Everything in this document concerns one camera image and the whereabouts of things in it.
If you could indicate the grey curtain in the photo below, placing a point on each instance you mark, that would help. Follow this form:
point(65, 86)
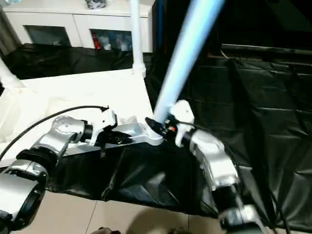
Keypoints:
point(8, 31)

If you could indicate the dark grey bundle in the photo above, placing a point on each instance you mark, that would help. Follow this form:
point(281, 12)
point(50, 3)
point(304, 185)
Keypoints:
point(96, 3)

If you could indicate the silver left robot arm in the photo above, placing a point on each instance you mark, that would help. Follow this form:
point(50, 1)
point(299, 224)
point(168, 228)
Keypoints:
point(56, 136)

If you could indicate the white glass-door cabinet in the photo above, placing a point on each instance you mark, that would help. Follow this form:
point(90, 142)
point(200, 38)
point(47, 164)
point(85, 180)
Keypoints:
point(73, 22)

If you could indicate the white plastic table leg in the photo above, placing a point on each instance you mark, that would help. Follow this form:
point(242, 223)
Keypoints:
point(137, 36)
point(185, 53)
point(9, 75)

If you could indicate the black plastic mat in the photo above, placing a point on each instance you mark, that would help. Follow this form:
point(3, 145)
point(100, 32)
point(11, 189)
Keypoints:
point(256, 109)

